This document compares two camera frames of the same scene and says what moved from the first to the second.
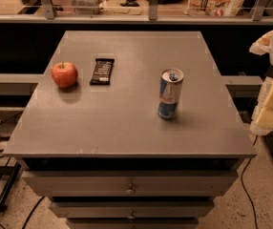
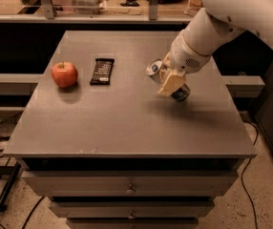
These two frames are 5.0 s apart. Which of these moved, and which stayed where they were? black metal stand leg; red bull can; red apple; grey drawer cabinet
Moved: red bull can
Stayed: black metal stand leg; grey drawer cabinet; red apple
